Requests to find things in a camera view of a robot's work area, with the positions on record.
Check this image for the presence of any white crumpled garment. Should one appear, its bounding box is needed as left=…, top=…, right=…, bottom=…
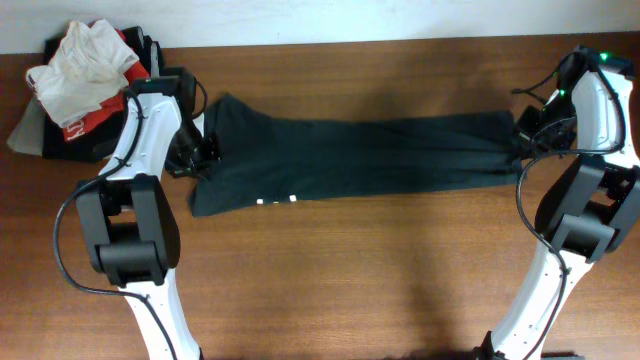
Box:
left=26, top=19, right=139, bottom=128

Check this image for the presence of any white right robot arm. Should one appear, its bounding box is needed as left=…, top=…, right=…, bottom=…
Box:
left=473, top=54, right=639, bottom=359

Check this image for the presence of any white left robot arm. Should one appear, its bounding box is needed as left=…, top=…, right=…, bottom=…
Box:
left=70, top=90, right=203, bottom=359

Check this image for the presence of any red folded garment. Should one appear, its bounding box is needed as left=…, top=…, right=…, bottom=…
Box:
left=62, top=26, right=152, bottom=143

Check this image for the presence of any black Nike t-shirt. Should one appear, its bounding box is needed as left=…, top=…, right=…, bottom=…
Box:
left=189, top=94, right=522, bottom=217

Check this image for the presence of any black folded garment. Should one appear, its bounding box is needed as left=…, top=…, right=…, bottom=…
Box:
left=42, top=33, right=165, bottom=163

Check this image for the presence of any grey-green folded garment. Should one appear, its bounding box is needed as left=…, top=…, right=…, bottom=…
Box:
left=7, top=97, right=46, bottom=157

